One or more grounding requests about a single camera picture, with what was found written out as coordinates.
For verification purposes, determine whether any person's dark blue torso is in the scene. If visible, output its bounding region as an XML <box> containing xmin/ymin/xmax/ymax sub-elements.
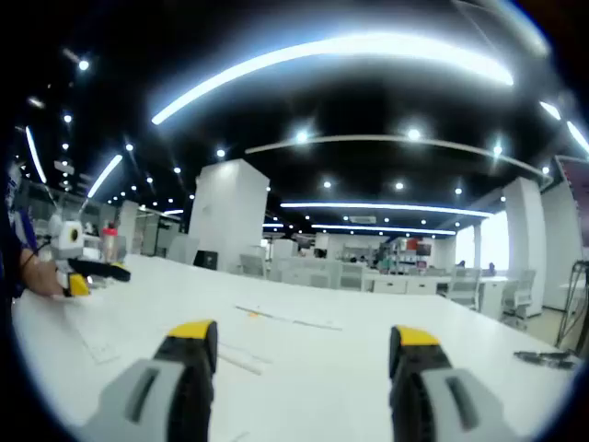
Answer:
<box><xmin>2</xmin><ymin>151</ymin><xmax>39</xmax><ymax>296</ymax></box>

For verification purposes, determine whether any black tripod stand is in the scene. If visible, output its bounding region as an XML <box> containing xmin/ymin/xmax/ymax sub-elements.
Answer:
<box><xmin>555</xmin><ymin>260</ymin><xmax>589</xmax><ymax>347</ymax></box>

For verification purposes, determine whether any dark reddish display screen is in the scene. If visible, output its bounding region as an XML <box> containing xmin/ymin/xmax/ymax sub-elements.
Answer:
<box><xmin>554</xmin><ymin>155</ymin><xmax>589</xmax><ymax>194</ymax></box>

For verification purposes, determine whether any person's left hand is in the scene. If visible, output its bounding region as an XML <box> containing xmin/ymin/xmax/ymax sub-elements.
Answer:
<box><xmin>27</xmin><ymin>262</ymin><xmax>68</xmax><ymax>300</ymax></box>

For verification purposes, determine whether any long white plastic strip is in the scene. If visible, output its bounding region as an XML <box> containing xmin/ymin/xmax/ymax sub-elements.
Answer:
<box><xmin>235</xmin><ymin>303</ymin><xmax>344</xmax><ymax>332</ymax></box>

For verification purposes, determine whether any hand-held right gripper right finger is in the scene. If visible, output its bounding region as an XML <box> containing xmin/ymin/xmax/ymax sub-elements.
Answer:
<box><xmin>388</xmin><ymin>324</ymin><xmax>524</xmax><ymax>442</ymax></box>

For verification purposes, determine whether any black tool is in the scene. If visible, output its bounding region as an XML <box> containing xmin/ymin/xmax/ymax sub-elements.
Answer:
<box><xmin>514</xmin><ymin>350</ymin><xmax>577</xmax><ymax>371</ymax></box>

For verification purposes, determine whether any black desk monitor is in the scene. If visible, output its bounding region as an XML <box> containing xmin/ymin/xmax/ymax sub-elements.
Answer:
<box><xmin>193</xmin><ymin>250</ymin><xmax>219</xmax><ymax>271</ymax></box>

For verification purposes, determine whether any white office chair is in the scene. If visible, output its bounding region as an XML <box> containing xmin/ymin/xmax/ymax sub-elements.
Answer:
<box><xmin>446</xmin><ymin>266</ymin><xmax>482</xmax><ymax>310</ymax></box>
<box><xmin>502</xmin><ymin>269</ymin><xmax>538</xmax><ymax>331</ymax></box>

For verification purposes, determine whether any white socket holder cover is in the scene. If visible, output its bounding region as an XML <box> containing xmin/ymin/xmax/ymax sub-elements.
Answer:
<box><xmin>215</xmin><ymin>350</ymin><xmax>272</xmax><ymax>377</ymax></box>

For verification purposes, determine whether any bottle with red cap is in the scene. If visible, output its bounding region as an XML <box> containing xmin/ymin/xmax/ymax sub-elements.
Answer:
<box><xmin>101</xmin><ymin>221</ymin><xmax>119</xmax><ymax>264</ymax></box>

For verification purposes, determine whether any wide white square pillar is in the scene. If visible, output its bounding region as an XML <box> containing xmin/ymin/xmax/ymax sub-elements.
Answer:
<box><xmin>187</xmin><ymin>158</ymin><xmax>271</xmax><ymax>273</ymax></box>

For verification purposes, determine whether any long curved ceiling light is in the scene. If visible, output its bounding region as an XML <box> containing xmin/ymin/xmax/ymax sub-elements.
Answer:
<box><xmin>150</xmin><ymin>34</ymin><xmax>515</xmax><ymax>126</ymax></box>

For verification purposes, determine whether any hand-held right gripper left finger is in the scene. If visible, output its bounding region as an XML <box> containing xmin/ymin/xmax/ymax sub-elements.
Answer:
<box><xmin>80</xmin><ymin>320</ymin><xmax>219</xmax><ymax>442</ymax></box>

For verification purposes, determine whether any narrow white pillar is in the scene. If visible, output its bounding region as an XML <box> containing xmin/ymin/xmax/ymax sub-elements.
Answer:
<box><xmin>502</xmin><ymin>177</ymin><xmax>548</xmax><ymax>308</ymax></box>

